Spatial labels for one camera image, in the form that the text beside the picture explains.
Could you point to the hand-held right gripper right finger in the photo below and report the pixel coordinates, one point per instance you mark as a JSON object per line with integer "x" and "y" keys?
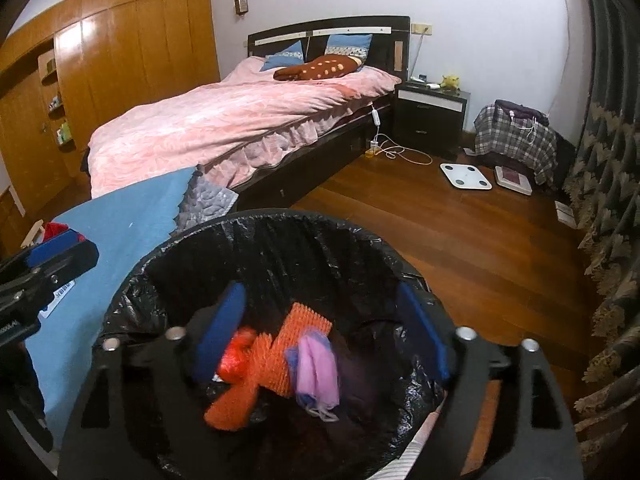
{"x": 425, "y": 330}

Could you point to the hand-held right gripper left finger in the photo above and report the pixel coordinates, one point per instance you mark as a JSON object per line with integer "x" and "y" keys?
{"x": 220, "y": 330}

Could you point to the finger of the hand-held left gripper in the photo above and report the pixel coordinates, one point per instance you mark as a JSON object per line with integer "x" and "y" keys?
{"x": 60, "y": 255}

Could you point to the red cloth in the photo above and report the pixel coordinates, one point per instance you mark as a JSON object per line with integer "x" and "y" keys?
{"x": 56, "y": 230}

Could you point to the red plastic wrapper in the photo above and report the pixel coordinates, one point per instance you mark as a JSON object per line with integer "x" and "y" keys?
{"x": 235, "y": 357}

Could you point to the long orange foam net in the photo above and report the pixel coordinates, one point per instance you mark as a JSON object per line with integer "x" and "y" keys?
{"x": 270, "y": 360}

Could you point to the purple cloth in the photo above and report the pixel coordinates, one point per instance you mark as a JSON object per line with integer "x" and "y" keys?
{"x": 315, "y": 370}

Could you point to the black trash bin with liner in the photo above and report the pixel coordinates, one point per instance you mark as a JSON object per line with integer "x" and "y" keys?
{"x": 300, "y": 260}

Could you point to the person's left forearm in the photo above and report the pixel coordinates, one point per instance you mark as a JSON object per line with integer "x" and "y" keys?
{"x": 20, "y": 400}

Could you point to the wooden stool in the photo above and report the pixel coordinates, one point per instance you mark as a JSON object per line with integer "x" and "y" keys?
{"x": 32, "y": 234}

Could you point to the blue table cloth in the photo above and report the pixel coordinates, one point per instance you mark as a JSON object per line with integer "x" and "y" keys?
{"x": 125, "y": 240}

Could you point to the grey quilted cloth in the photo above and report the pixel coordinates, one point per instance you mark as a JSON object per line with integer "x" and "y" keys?
{"x": 205, "y": 200}

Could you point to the white bathroom scale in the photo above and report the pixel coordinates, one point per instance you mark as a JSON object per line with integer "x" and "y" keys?
{"x": 466, "y": 176}

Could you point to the white scale with red top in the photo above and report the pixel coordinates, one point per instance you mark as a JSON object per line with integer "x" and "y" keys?
{"x": 512, "y": 179}

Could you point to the white book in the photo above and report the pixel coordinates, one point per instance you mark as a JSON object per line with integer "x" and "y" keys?
{"x": 567, "y": 214}

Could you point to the plaid cloth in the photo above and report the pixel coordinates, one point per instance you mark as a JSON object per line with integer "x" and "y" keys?
{"x": 510, "y": 150}

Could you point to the dark nightstand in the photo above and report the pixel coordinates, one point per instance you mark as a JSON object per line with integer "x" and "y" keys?
{"x": 425, "y": 125}

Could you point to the wooden wardrobe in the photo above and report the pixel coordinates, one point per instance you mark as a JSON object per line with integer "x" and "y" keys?
{"x": 150, "y": 60}

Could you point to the pink blanket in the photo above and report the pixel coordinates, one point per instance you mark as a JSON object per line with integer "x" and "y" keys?
{"x": 225, "y": 115}

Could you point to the black bag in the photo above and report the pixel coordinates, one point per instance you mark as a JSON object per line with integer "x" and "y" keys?
{"x": 564, "y": 160}

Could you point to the white blanket controller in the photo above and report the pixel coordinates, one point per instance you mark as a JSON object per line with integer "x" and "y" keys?
{"x": 375, "y": 115}

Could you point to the yellow plush toy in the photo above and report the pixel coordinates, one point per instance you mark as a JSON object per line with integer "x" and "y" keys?
{"x": 450, "y": 82}

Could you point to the patterned curtain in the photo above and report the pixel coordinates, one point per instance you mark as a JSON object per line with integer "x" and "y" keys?
{"x": 610, "y": 160}

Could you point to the brown dotted pillow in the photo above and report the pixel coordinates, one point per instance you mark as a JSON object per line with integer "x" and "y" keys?
{"x": 320, "y": 67}

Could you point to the blue pillow with patterned band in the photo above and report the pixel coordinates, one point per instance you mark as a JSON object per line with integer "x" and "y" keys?
{"x": 350, "y": 42}

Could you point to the wall outlet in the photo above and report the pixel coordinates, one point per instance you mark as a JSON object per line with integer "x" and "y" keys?
{"x": 421, "y": 28}

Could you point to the small wall lamp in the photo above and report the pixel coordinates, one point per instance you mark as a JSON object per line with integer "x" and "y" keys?
{"x": 241, "y": 5}

